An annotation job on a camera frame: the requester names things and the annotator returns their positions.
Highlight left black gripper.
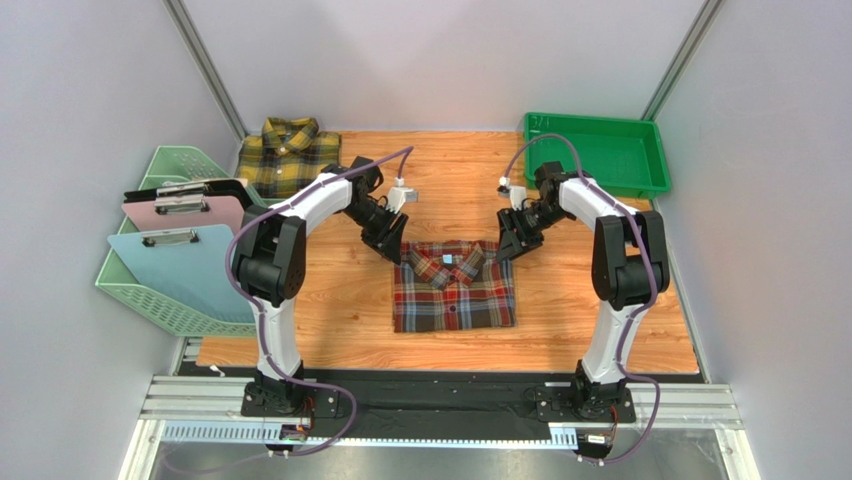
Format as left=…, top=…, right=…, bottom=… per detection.
left=342, top=198, right=409, bottom=266

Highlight red brown plaid shirt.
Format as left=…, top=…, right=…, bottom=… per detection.
left=392, top=240, right=517, bottom=333

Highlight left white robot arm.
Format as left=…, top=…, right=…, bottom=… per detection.
left=226, top=157, right=418, bottom=397

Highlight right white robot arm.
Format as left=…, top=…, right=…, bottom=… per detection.
left=497, top=162, right=670, bottom=408

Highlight yellow plaid folded shirt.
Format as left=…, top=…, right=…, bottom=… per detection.
left=236, top=117, right=342, bottom=199

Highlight green plastic tray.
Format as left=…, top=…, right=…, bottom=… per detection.
left=523, top=112, right=671, bottom=200

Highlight pink clipboard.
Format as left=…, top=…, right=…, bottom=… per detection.
left=122, top=194, right=245, bottom=233

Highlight blue clipboard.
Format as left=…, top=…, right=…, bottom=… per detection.
left=108, top=225, right=254, bottom=325

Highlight mint green file organizer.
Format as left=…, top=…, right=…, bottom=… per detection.
left=95, top=146, right=264, bottom=337

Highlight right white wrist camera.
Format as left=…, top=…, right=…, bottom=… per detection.
left=497, top=176, right=527, bottom=211

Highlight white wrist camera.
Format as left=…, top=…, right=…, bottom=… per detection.
left=497, top=176, right=527, bottom=211
left=385, top=177, right=419, bottom=213

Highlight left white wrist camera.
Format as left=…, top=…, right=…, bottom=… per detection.
left=385, top=177, right=419, bottom=213

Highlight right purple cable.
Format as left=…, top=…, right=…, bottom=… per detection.
left=502, top=133, right=664, bottom=466

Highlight purple cable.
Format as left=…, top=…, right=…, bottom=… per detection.
left=502, top=133, right=664, bottom=466
left=224, top=145, right=415, bottom=459

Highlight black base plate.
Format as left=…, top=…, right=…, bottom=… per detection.
left=176, top=359, right=706, bottom=441

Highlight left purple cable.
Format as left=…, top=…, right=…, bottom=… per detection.
left=224, top=145, right=415, bottom=459

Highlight right corner aluminium post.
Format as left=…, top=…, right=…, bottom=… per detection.
left=642, top=0, right=725, bottom=121

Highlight corner aluminium post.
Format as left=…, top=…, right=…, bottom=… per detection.
left=642, top=0, right=725, bottom=121
left=162, top=0, right=249, bottom=141

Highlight aluminium rail frame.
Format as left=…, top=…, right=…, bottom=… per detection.
left=120, top=337, right=760, bottom=479

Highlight left corner aluminium post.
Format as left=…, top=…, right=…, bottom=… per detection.
left=162, top=0, right=249, bottom=141

